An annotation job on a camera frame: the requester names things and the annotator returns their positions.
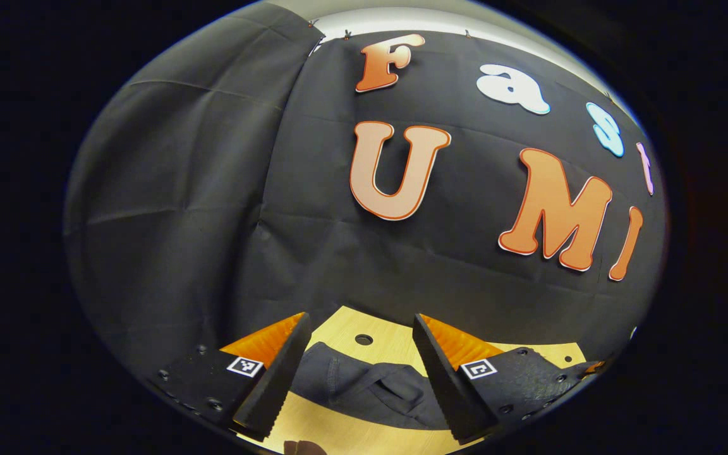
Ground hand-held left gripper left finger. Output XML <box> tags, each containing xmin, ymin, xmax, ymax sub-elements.
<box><xmin>147</xmin><ymin>312</ymin><xmax>313</xmax><ymax>442</ymax></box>

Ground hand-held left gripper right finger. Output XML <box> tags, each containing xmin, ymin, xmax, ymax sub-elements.
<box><xmin>412</xmin><ymin>313</ymin><xmax>586</xmax><ymax>446</ymax></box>

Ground dark blue jeans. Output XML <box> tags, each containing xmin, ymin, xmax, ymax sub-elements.
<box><xmin>288</xmin><ymin>341</ymin><xmax>452</xmax><ymax>432</ymax></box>

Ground black backdrop cloth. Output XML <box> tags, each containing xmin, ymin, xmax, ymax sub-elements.
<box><xmin>64</xmin><ymin>0</ymin><xmax>668</xmax><ymax>373</ymax></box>

